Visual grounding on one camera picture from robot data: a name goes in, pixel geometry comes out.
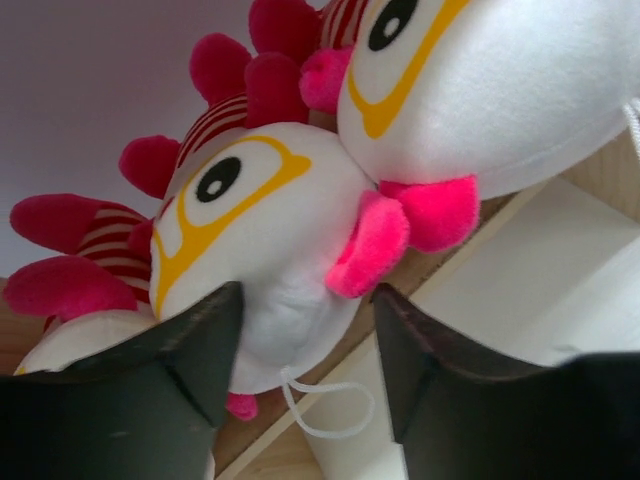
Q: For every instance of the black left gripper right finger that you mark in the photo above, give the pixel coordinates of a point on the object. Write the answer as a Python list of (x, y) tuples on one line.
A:
[(461, 410)]

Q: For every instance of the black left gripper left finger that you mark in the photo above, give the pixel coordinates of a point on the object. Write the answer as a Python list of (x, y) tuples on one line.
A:
[(117, 395)]

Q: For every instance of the white pink striped plush toy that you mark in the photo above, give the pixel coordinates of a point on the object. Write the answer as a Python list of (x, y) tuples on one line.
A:
[(256, 194)]

